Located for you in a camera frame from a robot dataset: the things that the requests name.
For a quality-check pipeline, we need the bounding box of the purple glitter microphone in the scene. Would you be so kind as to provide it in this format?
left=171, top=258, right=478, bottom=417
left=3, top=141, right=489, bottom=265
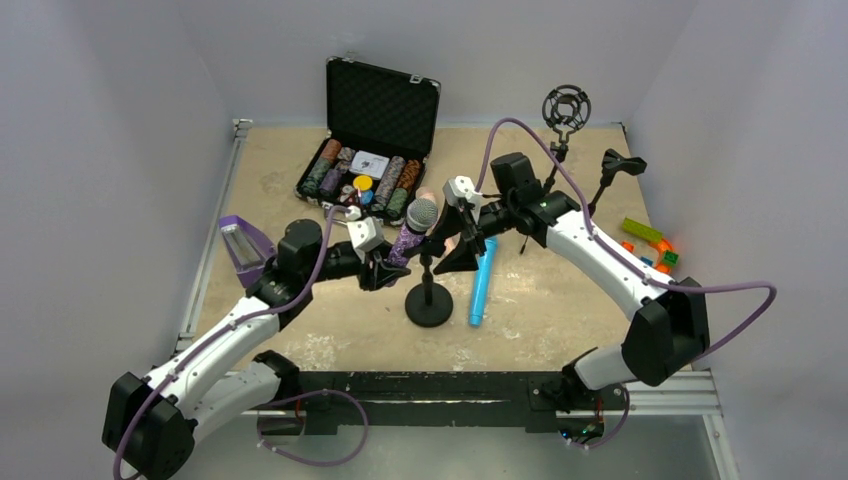
left=387, top=198, right=439, bottom=267

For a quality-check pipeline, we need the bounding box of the black round-base clip stand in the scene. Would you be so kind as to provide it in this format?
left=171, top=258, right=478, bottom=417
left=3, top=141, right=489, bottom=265
left=404, top=238, right=454, bottom=328

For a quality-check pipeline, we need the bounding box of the pink microphone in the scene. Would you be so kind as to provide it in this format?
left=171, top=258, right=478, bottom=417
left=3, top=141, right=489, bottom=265
left=415, top=187, right=438, bottom=205

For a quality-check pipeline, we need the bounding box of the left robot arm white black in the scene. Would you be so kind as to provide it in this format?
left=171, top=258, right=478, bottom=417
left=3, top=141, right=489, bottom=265
left=102, top=217, right=409, bottom=479

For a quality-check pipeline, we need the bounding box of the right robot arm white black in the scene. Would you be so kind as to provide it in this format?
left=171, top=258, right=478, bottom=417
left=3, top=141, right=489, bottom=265
left=433, top=153, right=710, bottom=395

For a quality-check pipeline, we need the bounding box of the blue microphone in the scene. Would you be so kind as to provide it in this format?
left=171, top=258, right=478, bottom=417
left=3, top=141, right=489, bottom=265
left=468, top=237, right=498, bottom=328

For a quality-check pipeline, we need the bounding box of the yellow dealer chip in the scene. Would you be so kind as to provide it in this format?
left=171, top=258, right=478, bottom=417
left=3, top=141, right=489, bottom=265
left=352, top=175, right=374, bottom=192

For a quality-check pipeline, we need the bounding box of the purple metronome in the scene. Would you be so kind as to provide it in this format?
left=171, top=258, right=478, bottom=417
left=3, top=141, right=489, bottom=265
left=218, top=215, right=276, bottom=288

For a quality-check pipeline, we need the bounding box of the white card deck box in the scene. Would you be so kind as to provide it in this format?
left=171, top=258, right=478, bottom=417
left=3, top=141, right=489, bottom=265
left=349, top=150, right=390, bottom=180

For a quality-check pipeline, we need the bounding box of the black poker chip case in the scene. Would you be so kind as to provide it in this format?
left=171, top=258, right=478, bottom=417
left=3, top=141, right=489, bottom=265
left=294, top=57, right=441, bottom=209

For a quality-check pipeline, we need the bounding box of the green lego brick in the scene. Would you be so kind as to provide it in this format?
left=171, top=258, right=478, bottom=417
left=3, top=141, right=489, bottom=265
left=621, top=217, right=663, bottom=243

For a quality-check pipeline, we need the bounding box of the orange toy piece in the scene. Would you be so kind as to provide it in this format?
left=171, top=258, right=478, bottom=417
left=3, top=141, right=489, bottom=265
left=641, top=236, right=677, bottom=275

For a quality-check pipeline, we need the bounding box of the small green block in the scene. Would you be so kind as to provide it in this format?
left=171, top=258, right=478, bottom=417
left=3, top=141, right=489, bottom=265
left=661, top=250, right=679, bottom=268

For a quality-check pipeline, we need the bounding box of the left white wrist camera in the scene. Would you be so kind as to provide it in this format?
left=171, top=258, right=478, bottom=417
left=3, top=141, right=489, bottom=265
left=344, top=205, right=385, bottom=260

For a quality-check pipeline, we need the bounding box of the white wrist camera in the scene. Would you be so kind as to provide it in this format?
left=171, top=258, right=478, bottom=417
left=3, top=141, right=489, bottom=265
left=344, top=205, right=385, bottom=260
left=442, top=176, right=483, bottom=212

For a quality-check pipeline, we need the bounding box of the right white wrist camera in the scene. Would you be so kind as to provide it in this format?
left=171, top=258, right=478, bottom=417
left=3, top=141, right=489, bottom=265
left=442, top=176, right=483, bottom=212

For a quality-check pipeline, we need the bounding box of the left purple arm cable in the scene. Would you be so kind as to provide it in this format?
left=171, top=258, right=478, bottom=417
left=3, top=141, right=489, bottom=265
left=112, top=205, right=352, bottom=480

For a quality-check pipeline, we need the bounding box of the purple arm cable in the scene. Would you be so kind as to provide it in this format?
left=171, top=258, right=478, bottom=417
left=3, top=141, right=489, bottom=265
left=112, top=205, right=352, bottom=480
left=476, top=117, right=778, bottom=362

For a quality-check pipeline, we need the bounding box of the black tripod shock-mount stand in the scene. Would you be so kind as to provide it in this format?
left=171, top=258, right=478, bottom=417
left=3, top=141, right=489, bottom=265
left=542, top=84, right=592, bottom=164

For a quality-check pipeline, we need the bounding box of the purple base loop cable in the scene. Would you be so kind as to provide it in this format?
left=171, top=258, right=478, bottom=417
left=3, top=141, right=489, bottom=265
left=256, top=389, right=370, bottom=468

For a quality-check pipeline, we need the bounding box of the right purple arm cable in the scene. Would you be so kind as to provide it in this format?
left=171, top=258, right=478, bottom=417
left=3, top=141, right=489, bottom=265
left=476, top=117, right=778, bottom=362

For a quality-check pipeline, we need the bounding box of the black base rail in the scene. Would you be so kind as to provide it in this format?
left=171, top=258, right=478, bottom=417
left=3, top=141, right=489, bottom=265
left=267, top=371, right=625, bottom=435

